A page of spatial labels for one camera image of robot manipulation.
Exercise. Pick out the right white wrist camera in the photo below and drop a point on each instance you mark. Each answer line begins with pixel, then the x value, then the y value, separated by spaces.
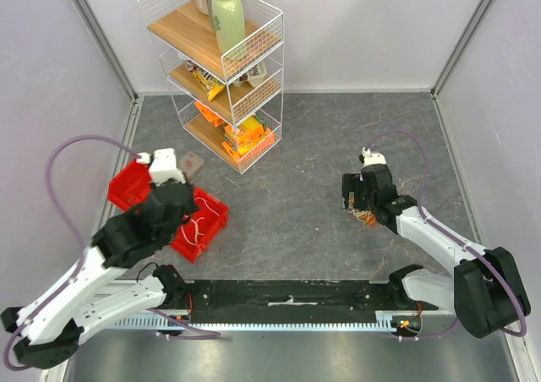
pixel 370 158

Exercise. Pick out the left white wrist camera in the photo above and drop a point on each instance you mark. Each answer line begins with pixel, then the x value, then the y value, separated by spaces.
pixel 162 166

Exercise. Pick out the white wire shelf rack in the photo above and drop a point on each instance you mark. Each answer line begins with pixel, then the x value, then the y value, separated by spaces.
pixel 180 32

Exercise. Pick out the flat orange box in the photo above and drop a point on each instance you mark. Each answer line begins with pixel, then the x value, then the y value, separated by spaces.
pixel 211 117

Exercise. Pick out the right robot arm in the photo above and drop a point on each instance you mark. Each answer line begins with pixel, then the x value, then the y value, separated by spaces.
pixel 483 287

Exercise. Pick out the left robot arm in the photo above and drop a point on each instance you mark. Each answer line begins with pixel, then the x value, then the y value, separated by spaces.
pixel 50 330

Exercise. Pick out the red compartment bin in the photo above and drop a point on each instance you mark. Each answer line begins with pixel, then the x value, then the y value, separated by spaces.
pixel 131 187

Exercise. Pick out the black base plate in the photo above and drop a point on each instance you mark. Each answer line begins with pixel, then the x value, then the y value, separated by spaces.
pixel 288 302

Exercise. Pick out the yellow M&M candy bag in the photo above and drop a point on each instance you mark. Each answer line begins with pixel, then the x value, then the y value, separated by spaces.
pixel 210 84

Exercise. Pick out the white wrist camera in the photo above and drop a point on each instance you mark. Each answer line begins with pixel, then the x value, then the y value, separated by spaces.
pixel 162 166
pixel 370 158

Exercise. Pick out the grey slotted cable duct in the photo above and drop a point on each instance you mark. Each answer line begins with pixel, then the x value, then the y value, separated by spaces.
pixel 155 322

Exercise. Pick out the pale green bottle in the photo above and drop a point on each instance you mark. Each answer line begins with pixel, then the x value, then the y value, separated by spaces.
pixel 230 28

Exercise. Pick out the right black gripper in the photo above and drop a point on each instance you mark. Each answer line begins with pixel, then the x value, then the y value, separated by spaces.
pixel 352 190

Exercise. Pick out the orange yellow snack boxes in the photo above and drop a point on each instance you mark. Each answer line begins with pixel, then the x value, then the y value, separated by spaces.
pixel 239 141

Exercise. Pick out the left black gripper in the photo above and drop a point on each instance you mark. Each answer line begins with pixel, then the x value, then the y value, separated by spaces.
pixel 193 206

